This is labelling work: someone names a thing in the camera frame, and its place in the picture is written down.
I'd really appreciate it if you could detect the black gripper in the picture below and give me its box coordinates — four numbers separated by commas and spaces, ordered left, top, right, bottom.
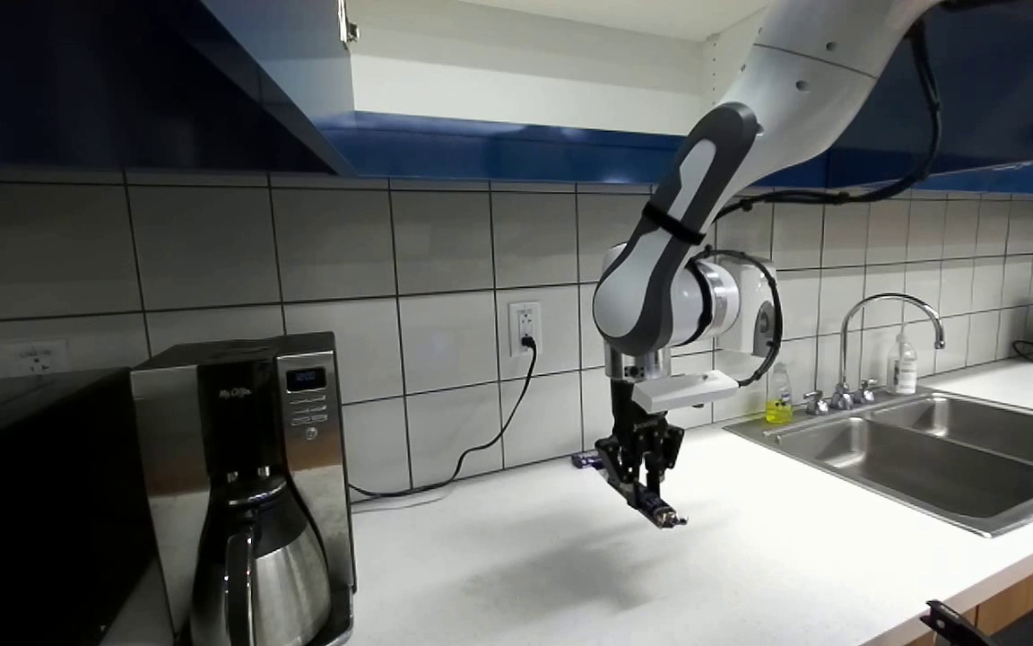
596, 381, 686, 502

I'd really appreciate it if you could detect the black marker pen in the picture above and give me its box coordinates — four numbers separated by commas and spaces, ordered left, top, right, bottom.
590, 460, 693, 531

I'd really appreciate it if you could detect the blue cupboard door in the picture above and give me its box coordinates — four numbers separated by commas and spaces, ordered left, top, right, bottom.
0, 0, 352, 178
830, 0, 1033, 160

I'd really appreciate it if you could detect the yellow dish soap bottle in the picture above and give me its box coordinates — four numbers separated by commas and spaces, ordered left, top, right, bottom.
755, 360, 799, 431

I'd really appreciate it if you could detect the chrome sink faucet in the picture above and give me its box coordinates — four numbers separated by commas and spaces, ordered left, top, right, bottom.
802, 286, 951, 419

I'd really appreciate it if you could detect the small white pump bottle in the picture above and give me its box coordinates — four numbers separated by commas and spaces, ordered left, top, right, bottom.
890, 325, 925, 399

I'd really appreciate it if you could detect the stainless steel sink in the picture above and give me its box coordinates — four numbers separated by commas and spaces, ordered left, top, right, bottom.
729, 392, 1033, 538

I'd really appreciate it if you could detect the black steel coffee maker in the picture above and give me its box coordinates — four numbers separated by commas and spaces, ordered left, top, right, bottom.
124, 331, 363, 646

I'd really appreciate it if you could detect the black chair part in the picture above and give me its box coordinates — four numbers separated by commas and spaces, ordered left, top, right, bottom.
919, 581, 1033, 646

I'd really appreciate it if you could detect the stainless steel coffee carafe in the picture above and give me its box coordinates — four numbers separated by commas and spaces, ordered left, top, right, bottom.
186, 462, 341, 646

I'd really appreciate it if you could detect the black microwave oven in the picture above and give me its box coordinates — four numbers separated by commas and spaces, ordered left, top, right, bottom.
0, 362, 168, 646

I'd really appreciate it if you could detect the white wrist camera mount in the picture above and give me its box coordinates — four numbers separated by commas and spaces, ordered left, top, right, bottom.
630, 366, 742, 419

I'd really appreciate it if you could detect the black power cable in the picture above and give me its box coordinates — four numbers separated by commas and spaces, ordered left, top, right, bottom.
347, 335, 541, 502

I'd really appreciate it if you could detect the white wall outlet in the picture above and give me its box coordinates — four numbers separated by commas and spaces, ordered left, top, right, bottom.
505, 299, 549, 362
19, 340, 70, 381

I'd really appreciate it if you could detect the white wall soap dispenser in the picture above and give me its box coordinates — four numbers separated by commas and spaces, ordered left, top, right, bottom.
742, 267, 784, 362

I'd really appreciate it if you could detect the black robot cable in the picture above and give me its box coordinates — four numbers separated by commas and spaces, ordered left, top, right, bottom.
706, 17, 948, 389

